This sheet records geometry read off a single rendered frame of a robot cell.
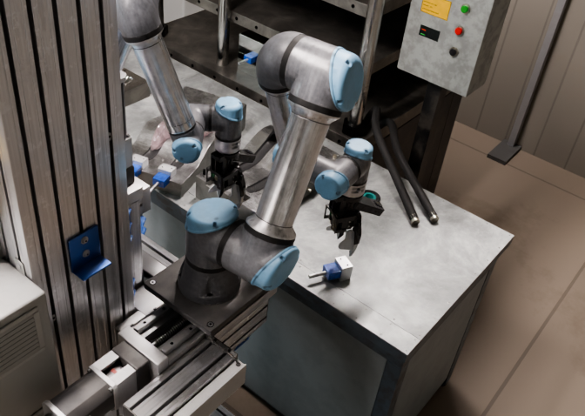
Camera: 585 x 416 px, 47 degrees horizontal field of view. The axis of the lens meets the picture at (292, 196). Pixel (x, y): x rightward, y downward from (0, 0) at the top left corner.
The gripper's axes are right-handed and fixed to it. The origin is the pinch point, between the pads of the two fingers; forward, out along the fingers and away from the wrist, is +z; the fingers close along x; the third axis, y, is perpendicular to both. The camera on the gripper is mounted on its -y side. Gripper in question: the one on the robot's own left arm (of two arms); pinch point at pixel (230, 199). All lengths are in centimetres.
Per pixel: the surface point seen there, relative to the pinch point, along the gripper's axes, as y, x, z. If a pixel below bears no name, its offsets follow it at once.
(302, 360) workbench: -2, 33, 51
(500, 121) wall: -256, -5, 82
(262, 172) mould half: -22.6, -6.3, 4.6
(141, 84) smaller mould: -33, -80, 6
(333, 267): -6.8, 36.2, 9.0
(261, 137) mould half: -33.9, -17.0, 0.4
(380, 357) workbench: -3, 60, 27
